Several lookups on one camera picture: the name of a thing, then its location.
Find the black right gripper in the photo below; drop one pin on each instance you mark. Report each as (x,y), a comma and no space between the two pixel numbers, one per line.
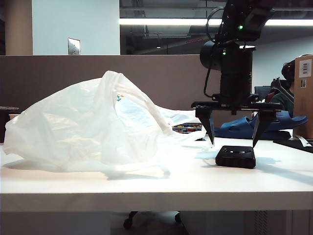
(234,105)

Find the black power bank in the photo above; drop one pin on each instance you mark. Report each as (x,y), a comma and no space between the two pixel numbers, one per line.
(235,157)

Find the white plastic shopping bag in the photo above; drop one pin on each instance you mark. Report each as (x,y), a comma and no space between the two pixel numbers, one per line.
(73,127)

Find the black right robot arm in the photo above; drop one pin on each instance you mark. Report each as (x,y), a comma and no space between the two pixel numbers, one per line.
(234,56)

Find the blue foam slipper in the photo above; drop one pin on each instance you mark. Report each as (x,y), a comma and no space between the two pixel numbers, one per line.
(234,128)
(291,121)

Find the black computer monitor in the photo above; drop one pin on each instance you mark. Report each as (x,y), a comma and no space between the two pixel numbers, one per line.
(262,91)

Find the colourful printed box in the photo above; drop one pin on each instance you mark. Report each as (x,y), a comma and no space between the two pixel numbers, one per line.
(187,128)

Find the person in green shirt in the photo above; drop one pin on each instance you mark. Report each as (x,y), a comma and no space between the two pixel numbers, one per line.
(283,105)

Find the grey metal chair armrest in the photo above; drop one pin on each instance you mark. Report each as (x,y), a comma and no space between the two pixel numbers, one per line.
(283,90)

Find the black desk mat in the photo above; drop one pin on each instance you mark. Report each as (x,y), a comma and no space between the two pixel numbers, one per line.
(291,144)

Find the brown cardboard box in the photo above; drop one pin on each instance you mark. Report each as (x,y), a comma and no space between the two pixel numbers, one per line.
(303,105)

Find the white paper strip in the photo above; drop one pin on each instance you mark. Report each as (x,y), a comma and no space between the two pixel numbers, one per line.
(304,141)

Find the brown desk partition panel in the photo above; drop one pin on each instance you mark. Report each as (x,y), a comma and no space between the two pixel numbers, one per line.
(159,80)

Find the long ceiling light strip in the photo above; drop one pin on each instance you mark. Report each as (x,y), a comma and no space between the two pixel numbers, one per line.
(166,22)

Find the dark round container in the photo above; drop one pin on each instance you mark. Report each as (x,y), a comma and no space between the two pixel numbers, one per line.
(3,127)

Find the metal wall plate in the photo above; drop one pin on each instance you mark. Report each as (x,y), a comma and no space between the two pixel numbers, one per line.
(74,46)

